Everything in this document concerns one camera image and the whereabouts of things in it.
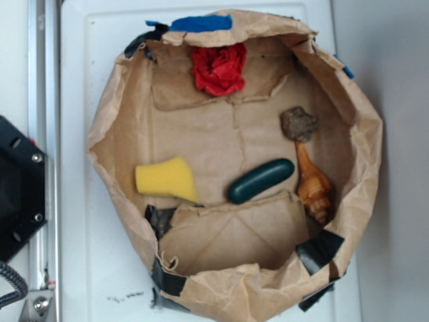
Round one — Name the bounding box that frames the brown paper bag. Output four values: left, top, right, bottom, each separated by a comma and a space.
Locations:
87, 10, 383, 321

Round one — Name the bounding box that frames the black tape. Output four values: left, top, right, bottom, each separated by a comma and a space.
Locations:
145, 205, 176, 240
124, 23, 169, 61
298, 282, 334, 312
295, 229, 345, 276
151, 258, 188, 297

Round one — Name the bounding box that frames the black tape bottom right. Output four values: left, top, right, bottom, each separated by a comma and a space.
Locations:
298, 282, 334, 312

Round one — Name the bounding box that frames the dark green plastic pickle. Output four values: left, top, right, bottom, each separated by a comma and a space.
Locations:
227, 158, 295, 204

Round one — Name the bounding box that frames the metal corner bracket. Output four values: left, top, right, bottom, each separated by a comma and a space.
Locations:
19, 289, 56, 322

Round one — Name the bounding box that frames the grey brown rock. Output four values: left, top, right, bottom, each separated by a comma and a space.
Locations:
280, 106, 320, 143

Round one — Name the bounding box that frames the black tape bottom left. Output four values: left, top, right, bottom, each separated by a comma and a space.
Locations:
151, 258, 188, 297

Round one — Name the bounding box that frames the red crumpled tissue paper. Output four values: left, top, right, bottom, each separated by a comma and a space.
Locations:
191, 43, 247, 97

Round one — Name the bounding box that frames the orange spiral seashell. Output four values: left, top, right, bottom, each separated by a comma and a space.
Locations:
295, 142, 332, 225

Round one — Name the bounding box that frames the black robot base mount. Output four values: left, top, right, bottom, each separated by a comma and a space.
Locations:
1, 116, 46, 262

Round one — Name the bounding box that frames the black tape inner right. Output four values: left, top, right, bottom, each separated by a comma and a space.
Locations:
295, 229, 345, 276

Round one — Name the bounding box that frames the blue tape piece right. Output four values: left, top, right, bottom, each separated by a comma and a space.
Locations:
333, 54, 355, 80

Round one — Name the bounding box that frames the black tape top left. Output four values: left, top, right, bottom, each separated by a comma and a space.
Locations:
124, 23, 169, 61

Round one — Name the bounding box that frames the aluminium rail frame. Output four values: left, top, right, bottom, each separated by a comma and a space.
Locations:
28, 1, 61, 321

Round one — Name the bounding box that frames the black tape inner left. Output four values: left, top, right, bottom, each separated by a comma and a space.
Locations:
145, 205, 176, 240

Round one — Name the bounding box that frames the yellow sponge piece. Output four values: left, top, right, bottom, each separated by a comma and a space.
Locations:
135, 156, 200, 203

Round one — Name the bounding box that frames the blue tape strip top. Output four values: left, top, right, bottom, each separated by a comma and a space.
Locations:
145, 14, 234, 33

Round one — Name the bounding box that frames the grey braided cable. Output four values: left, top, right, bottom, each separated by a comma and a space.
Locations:
0, 260, 29, 309

